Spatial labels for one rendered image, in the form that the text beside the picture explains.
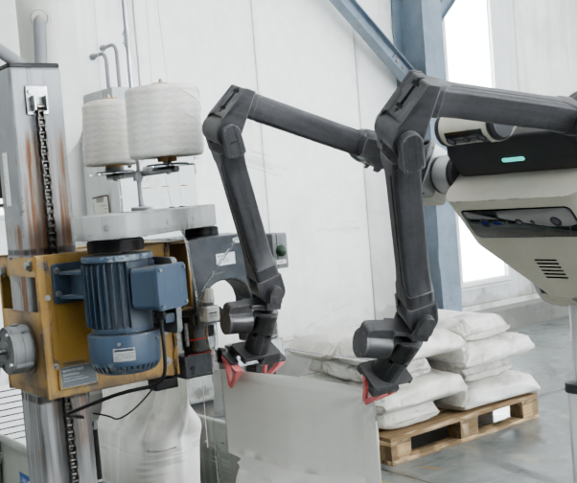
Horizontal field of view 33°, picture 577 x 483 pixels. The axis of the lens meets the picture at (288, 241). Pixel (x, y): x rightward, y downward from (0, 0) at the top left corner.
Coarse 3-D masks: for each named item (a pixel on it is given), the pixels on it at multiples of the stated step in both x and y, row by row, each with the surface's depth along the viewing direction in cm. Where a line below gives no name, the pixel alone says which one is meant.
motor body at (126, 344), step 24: (96, 264) 197; (120, 264) 197; (144, 264) 201; (96, 288) 198; (120, 288) 196; (96, 312) 197; (120, 312) 197; (144, 312) 200; (96, 336) 198; (120, 336) 196; (144, 336) 198; (96, 360) 198; (120, 360) 196; (144, 360) 198
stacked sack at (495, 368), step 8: (504, 360) 561; (472, 368) 545; (480, 368) 548; (488, 368) 551; (496, 368) 553; (504, 368) 559; (464, 376) 541; (472, 376) 543; (480, 376) 547; (488, 376) 552
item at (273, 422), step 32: (224, 384) 229; (256, 384) 219; (288, 384) 210; (320, 384) 203; (256, 416) 221; (288, 416) 211; (320, 416) 204; (352, 416) 198; (256, 448) 222; (288, 448) 212; (320, 448) 205; (352, 448) 199; (256, 480) 213; (288, 480) 207; (320, 480) 203; (352, 480) 200
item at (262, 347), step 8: (248, 336) 218; (256, 336) 217; (264, 336) 217; (232, 344) 221; (240, 344) 221; (248, 344) 219; (256, 344) 218; (264, 344) 218; (272, 344) 224; (240, 352) 219; (248, 352) 219; (256, 352) 219; (264, 352) 219; (272, 352) 222; (280, 352) 222; (248, 360) 217
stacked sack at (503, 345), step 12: (492, 336) 556; (504, 336) 554; (516, 336) 555; (528, 336) 560; (468, 348) 534; (480, 348) 533; (492, 348) 537; (504, 348) 543; (516, 348) 549; (528, 348) 557; (432, 360) 541; (444, 360) 532; (456, 360) 527; (468, 360) 523; (480, 360) 530; (492, 360) 539
